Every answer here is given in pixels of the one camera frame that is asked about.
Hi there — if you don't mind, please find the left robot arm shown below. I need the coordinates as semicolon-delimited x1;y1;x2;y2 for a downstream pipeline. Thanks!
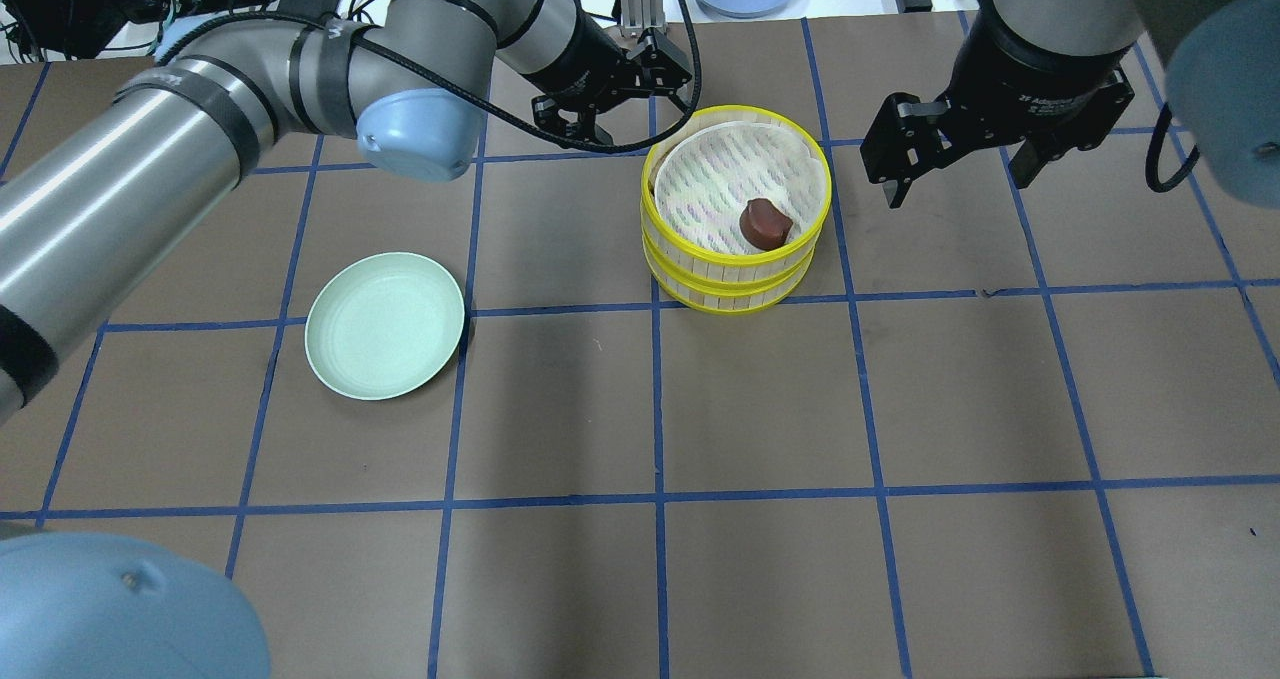
1;0;704;678

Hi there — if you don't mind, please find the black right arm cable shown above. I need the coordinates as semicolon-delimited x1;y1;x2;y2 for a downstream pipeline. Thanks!
1146;99;1206;195

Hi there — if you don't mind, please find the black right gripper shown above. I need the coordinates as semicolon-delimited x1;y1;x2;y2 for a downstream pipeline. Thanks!
860;59;1135;210

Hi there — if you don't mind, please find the dark red bun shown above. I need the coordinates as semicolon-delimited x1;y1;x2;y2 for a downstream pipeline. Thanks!
739;197;794;252

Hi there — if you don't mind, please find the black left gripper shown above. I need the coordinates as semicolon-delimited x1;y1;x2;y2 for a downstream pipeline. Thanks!
530;27;695;150

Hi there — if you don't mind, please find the light green plate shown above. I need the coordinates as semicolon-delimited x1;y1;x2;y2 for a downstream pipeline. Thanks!
303;252;466;401

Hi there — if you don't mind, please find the yellow bamboo steamer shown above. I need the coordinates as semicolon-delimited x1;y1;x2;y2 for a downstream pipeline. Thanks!
643;242;817;316
641;104;833;266

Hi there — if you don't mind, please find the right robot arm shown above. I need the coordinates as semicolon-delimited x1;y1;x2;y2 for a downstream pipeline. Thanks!
860;0;1279;209

